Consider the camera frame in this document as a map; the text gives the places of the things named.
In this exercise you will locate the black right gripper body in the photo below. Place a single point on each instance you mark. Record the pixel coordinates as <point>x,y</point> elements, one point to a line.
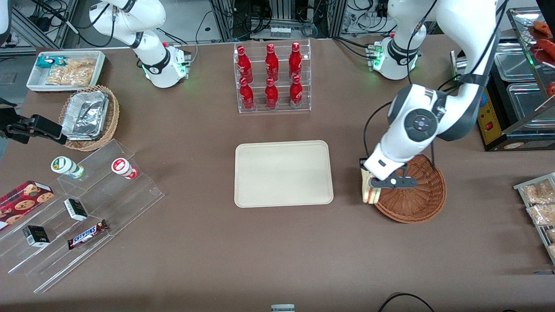
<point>9,128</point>

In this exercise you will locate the triangular sandwich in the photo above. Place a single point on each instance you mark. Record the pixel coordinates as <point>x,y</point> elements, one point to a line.
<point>368,193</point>

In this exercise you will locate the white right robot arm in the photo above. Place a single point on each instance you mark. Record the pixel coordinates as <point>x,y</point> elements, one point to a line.
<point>147,47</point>

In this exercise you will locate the aluminium foil tray stack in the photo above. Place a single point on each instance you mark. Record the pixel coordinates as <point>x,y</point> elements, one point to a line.
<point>84,115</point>

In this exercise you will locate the large brown wicker basket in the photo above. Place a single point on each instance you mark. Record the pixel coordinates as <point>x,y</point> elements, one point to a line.
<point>418,203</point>

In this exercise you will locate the small tan wicker basket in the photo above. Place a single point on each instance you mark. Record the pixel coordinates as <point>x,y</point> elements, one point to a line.
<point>113,112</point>

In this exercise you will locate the beige rectangular tray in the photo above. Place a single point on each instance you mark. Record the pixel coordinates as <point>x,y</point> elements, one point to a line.
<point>282,173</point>

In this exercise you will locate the green lid yogurt cup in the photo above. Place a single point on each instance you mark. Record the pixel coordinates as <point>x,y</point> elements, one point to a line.
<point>65,165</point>

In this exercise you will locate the white rectangular bin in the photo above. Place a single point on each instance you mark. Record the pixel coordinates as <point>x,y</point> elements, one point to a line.
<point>34,82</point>

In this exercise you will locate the clear bag of crackers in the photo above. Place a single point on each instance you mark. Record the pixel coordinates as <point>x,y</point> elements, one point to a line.
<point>69,77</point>
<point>82,63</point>

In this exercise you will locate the teal snack packet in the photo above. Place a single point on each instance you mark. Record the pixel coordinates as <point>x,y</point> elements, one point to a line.
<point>47,61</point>

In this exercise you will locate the red lid yogurt cup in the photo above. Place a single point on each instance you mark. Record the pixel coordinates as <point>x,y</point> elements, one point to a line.
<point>121,167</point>

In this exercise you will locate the small black box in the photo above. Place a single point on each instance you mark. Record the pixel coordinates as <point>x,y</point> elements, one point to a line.
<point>36,236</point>
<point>76,209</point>

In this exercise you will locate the red chocolate cookie box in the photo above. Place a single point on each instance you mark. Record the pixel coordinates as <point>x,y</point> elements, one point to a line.
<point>21,201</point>

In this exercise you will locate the clear acrylic stepped display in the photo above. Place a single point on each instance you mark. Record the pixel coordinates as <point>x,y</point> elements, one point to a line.
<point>112,203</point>

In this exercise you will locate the red cola bottle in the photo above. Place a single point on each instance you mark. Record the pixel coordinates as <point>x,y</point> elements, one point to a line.
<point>295,61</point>
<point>246,96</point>
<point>243,65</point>
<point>296,93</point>
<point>272,63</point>
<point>271,95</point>

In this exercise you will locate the clear acrylic bottle rack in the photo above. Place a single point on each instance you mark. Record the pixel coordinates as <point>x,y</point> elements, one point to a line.
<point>282,108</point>

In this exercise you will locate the snickers chocolate bar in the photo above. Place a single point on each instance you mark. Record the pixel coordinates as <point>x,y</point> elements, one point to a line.
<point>86,235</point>

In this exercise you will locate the black hot food display case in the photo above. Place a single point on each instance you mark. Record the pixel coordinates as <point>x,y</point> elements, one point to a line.
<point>498,145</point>

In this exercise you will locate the grey snack rack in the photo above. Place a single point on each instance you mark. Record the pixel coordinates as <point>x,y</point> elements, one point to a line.
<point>520,187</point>

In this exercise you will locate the steel food pan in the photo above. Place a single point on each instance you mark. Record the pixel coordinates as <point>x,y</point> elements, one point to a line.
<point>516,67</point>
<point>527,106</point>

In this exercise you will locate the clear bag of pastry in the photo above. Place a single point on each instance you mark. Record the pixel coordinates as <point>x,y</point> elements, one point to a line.
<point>552,251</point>
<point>537,193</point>
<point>542,214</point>
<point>550,235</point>

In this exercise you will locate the grey device at table edge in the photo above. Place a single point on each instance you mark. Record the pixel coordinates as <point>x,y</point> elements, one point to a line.
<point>282,308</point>

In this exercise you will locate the red sausage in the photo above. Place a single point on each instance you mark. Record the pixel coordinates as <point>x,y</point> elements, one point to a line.
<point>543,27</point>
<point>547,45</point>

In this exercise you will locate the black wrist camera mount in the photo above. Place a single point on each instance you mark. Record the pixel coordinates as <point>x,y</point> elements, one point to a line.
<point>403,182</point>

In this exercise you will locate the aluminium equipment frame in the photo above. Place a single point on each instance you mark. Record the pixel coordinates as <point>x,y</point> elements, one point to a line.
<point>282,13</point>

